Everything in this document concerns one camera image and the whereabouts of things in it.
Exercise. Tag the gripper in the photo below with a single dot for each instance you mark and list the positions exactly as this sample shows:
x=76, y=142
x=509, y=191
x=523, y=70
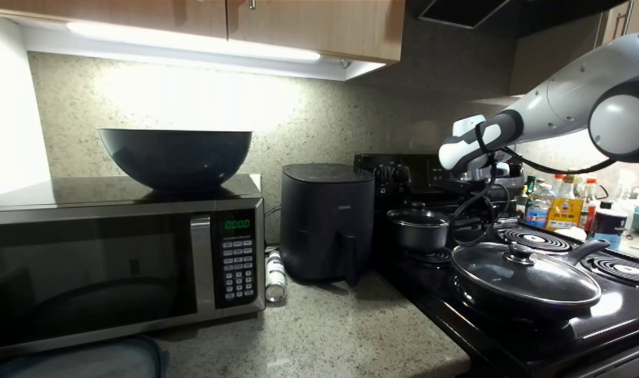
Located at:
x=488, y=190

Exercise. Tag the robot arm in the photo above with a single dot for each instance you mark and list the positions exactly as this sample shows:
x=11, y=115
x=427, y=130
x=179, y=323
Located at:
x=561, y=100

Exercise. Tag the small pot lid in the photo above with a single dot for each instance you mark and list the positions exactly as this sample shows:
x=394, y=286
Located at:
x=417, y=216

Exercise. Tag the small black pot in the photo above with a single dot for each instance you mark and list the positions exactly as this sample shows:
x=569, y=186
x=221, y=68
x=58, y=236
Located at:
x=419, y=236

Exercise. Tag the stove knob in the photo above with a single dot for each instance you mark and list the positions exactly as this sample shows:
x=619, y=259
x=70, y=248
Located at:
x=385, y=174
x=402, y=174

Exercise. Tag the black electric stove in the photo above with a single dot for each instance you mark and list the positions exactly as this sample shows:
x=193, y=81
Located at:
x=508, y=336

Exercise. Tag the dark green bottle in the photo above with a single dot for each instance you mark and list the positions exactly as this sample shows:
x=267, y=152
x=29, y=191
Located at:
x=527, y=197

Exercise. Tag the clear bottle with blue label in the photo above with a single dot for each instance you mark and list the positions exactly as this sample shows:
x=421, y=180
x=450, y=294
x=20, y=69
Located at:
x=538, y=209

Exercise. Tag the coil burner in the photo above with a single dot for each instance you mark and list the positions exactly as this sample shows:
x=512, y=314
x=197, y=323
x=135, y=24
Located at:
x=433, y=256
x=535, y=239
x=626, y=270

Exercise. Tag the brown capped bottle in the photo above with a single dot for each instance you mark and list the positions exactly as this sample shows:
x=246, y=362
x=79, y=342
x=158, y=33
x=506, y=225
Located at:
x=567, y=187

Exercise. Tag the yellow packet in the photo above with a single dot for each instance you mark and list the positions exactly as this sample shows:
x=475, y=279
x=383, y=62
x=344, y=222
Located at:
x=564, y=214

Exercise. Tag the glass pan lid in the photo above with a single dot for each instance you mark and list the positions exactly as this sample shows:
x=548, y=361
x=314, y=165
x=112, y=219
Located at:
x=524, y=275

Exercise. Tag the small white dish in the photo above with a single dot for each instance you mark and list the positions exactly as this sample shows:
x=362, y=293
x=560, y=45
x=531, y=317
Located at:
x=571, y=234

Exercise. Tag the red capped sauce bottle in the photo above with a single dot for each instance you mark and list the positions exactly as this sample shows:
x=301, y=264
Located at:
x=590, y=202

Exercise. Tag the black frying pan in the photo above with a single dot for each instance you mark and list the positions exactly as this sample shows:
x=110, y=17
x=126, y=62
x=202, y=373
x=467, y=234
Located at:
x=508, y=302

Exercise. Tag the dark jar with white label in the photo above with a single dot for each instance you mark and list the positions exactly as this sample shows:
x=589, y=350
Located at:
x=607, y=227

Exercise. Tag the black air fryer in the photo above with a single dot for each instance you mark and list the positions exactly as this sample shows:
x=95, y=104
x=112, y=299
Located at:
x=324, y=220

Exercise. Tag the black range hood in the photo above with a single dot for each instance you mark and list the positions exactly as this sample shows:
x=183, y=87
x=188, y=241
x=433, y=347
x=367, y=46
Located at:
x=487, y=16

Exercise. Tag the white cylindrical can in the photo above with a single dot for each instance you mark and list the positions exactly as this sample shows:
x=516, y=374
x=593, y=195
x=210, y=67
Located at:
x=275, y=275

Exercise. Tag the large dark bowl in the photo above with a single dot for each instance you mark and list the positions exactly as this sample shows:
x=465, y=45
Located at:
x=175, y=157

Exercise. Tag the under cabinet light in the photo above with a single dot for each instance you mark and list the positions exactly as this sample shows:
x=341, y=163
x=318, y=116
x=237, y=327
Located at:
x=193, y=43

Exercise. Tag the stainless steel microwave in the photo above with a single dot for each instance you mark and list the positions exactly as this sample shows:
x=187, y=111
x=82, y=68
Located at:
x=140, y=252

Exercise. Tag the microwave door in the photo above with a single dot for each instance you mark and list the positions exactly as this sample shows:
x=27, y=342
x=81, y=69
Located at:
x=88, y=273

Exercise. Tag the wooden wall cabinet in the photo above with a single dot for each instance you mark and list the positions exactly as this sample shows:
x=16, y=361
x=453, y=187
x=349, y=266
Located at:
x=308, y=26

